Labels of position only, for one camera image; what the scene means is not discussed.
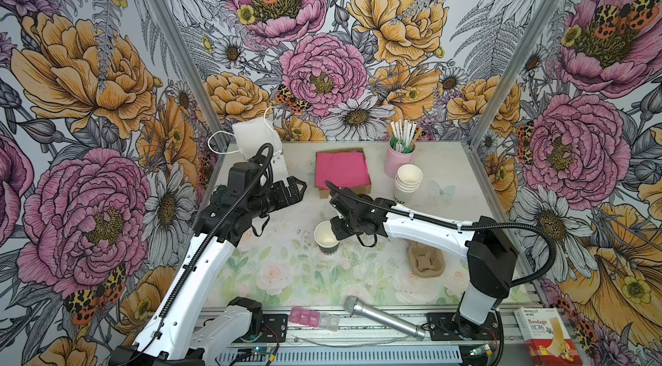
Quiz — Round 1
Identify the paper coffee cup black sleeve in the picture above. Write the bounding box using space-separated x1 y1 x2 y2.
314 221 340 255

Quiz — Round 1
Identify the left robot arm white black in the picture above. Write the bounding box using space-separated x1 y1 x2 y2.
109 143 307 365

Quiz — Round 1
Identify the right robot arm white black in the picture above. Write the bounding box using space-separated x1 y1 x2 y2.
325 181 557 339

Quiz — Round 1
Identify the pink napkin stack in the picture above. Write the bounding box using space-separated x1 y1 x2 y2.
314 150 372 191

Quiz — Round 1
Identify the brown cardboard napkin tray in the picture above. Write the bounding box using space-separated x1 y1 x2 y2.
314 147 373 200

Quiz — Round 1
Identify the stack of white paper cups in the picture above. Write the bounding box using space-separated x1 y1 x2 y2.
393 164 423 204

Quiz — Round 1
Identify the white paper gift bag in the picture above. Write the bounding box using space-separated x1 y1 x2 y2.
207 107 289 181

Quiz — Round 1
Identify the pink straw holder cup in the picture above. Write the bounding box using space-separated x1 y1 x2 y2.
384 145 415 179

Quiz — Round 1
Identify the brown pulp cup carrier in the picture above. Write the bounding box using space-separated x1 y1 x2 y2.
407 241 446 278

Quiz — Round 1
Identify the silver microphone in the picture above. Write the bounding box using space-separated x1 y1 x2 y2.
344 295 426 340

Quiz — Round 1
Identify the pink plastic clip box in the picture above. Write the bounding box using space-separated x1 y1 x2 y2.
289 307 340 333

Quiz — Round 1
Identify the bandage box red white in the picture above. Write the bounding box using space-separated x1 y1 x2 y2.
515 307 583 366

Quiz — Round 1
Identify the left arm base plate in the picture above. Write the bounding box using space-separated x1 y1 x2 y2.
236 314 289 344

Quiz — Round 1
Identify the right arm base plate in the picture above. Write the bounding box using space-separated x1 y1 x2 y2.
426 312 502 341

